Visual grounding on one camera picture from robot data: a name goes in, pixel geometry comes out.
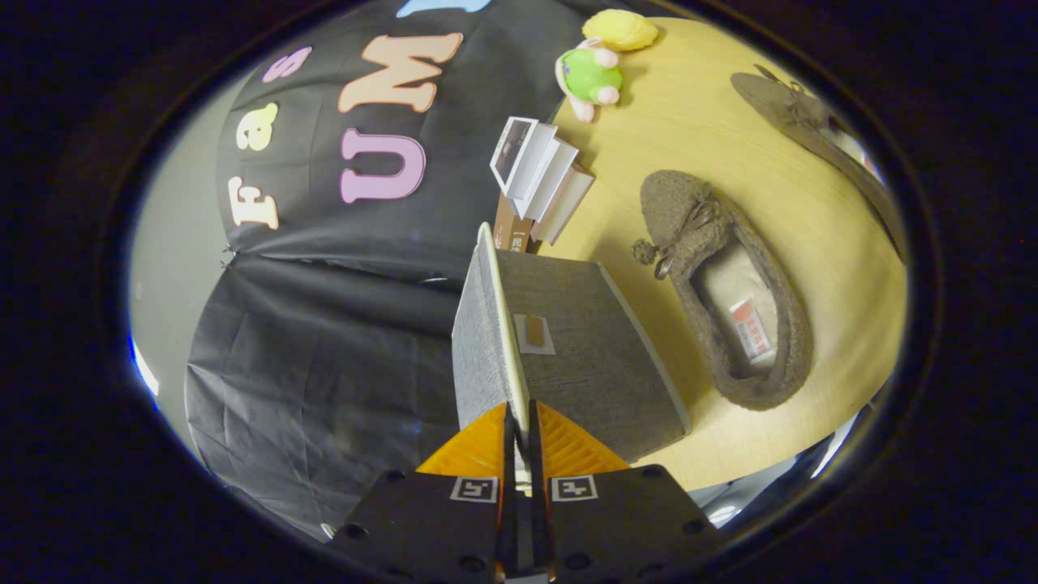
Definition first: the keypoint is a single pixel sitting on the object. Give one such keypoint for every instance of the grey fabric storage box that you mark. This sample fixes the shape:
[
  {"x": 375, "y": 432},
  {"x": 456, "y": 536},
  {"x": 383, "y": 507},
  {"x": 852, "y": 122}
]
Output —
[{"x": 592, "y": 349}]

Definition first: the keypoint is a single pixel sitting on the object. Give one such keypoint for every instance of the person's blue trousers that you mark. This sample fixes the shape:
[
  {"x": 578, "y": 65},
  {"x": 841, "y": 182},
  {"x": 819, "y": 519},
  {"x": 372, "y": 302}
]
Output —
[{"x": 799, "y": 470}]

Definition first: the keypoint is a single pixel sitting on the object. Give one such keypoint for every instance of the brown flat book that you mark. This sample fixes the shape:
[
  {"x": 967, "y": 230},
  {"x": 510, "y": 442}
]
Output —
[{"x": 512, "y": 231}]

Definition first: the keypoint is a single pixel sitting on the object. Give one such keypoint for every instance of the green and pink plush toy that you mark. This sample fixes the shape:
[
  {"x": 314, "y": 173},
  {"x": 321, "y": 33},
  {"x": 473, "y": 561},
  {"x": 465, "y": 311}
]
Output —
[{"x": 590, "y": 75}]

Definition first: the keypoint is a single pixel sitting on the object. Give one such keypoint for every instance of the yellow plush cushion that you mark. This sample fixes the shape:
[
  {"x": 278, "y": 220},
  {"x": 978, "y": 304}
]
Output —
[{"x": 620, "y": 30}]

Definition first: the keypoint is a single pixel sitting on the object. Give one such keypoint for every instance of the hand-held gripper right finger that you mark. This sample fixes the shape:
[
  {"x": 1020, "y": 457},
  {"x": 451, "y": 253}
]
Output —
[{"x": 538, "y": 503}]

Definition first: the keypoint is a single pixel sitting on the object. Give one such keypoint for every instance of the brown fluffy shoe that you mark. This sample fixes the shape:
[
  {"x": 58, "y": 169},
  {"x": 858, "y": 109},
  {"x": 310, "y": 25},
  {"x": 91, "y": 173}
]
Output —
[
  {"x": 778, "y": 101},
  {"x": 673, "y": 203}
]

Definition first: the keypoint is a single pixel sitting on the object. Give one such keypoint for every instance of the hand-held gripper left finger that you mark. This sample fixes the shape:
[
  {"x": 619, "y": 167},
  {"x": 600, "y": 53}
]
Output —
[{"x": 509, "y": 487}]

